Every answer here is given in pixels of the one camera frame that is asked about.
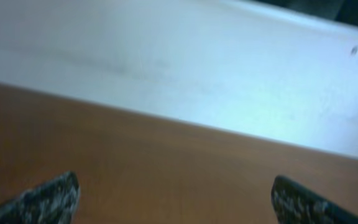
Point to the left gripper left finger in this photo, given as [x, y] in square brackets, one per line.
[52, 202]

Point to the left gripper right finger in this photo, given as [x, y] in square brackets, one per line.
[294, 203]

